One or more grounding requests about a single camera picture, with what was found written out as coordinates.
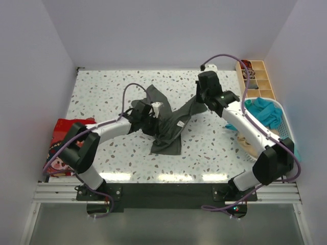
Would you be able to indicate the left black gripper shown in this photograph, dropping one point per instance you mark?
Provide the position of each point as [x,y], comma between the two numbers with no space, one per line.
[154,131]

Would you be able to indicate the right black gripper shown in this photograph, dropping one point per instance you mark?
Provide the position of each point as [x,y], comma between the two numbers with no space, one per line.
[198,98]

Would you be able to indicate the dark grey t shirt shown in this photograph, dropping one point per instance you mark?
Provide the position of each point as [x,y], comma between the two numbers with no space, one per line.
[171,123]

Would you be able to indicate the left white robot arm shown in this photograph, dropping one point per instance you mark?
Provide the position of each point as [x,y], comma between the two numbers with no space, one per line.
[80,144]

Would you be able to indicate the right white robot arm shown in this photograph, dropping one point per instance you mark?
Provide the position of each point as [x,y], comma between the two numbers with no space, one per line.
[275,155]

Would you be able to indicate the grey rolled socks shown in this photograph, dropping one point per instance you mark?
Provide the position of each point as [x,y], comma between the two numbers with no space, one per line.
[251,84]

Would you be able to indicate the patterned rolled socks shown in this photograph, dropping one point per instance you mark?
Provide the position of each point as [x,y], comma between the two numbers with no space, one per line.
[248,74]

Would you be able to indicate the red black rolled socks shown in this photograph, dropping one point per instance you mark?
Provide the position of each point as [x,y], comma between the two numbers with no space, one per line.
[246,63]

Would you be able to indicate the wooden compartment organizer box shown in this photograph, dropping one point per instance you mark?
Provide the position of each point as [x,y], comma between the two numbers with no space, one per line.
[265,89]

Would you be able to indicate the teal t shirt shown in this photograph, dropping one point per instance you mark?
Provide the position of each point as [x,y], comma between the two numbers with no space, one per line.
[265,112]

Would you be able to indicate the beige t shirt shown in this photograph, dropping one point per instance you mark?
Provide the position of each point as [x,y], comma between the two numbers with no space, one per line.
[246,146]

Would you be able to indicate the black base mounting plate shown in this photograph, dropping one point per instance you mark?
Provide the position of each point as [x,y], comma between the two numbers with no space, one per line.
[172,195]

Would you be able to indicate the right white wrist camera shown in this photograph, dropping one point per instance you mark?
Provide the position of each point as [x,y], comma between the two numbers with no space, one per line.
[208,67]

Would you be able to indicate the aluminium rail frame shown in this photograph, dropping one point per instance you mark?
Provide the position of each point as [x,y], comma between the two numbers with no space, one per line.
[47,193]

